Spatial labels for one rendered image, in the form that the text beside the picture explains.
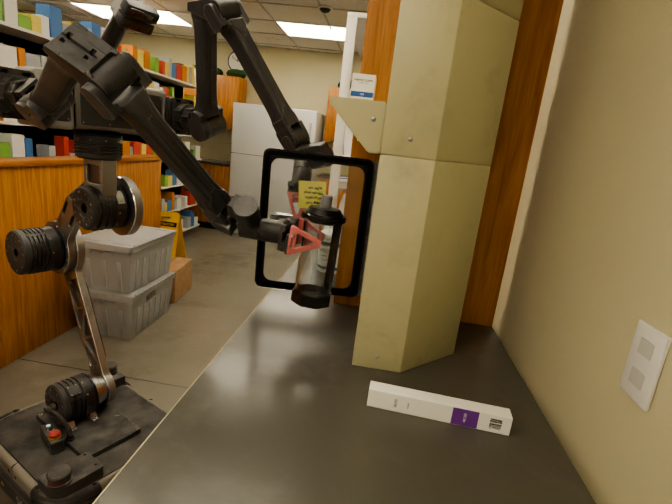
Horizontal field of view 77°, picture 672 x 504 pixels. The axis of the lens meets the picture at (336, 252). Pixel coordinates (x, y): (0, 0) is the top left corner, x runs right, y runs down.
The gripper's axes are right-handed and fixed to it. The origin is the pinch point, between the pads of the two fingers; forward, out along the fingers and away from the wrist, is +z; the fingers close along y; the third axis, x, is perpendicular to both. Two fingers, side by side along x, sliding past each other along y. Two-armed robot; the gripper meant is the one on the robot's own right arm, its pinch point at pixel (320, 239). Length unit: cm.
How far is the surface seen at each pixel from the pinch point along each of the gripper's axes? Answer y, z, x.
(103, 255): 147, -147, 68
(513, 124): 23, 45, -36
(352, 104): -12.8, 3.0, -30.8
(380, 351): -12.5, 18.6, 19.8
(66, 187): 154, -177, 31
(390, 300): -12.7, 18.4, 7.5
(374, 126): -12.9, 8.1, -27.4
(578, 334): -19, 55, 5
